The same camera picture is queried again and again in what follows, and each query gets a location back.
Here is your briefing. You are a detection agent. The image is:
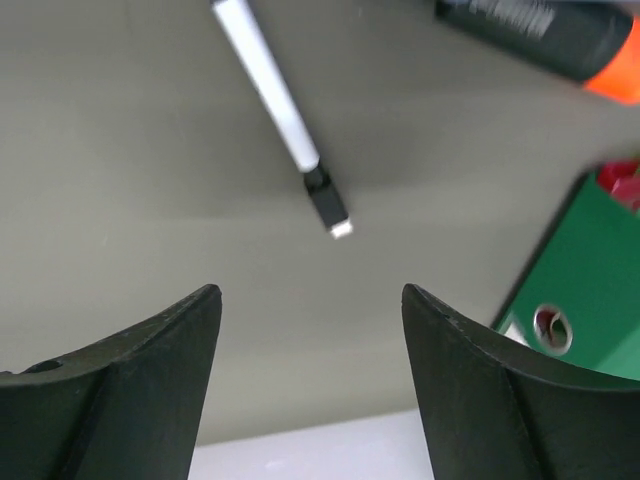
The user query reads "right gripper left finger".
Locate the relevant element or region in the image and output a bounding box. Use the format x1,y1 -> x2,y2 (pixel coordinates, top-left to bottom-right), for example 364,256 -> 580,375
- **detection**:
1,285 -> 222,479

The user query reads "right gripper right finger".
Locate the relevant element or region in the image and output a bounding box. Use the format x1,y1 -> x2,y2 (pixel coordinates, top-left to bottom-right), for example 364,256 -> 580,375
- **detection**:
401,284 -> 639,479

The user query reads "black capped white marker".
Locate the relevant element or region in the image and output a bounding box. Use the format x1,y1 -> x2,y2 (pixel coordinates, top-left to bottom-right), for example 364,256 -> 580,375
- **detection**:
210,0 -> 354,239

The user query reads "green ring binder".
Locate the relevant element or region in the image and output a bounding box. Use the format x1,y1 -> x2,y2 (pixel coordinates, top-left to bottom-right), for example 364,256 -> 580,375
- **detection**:
492,157 -> 639,379

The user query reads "orange highlighter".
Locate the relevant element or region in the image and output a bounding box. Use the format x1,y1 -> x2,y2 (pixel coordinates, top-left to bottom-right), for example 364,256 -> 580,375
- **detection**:
434,1 -> 639,105

